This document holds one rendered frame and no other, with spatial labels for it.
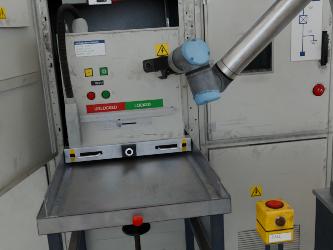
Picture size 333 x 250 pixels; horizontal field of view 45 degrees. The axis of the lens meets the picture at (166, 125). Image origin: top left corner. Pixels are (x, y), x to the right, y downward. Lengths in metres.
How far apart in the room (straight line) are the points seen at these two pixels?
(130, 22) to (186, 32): 0.81
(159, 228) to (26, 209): 0.66
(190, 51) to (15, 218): 1.22
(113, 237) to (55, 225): 0.82
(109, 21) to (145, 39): 1.00
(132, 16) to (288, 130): 1.22
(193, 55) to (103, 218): 0.60
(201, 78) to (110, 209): 0.52
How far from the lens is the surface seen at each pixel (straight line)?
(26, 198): 2.04
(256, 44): 1.42
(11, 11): 1.68
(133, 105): 1.68
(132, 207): 1.30
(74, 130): 1.59
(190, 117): 1.93
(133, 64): 1.66
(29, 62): 1.81
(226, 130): 1.97
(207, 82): 1.33
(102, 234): 2.11
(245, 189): 2.10
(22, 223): 2.10
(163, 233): 2.13
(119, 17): 2.63
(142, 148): 1.71
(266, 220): 1.14
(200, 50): 1.33
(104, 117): 1.65
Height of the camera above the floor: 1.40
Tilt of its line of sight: 14 degrees down
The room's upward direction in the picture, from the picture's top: 3 degrees counter-clockwise
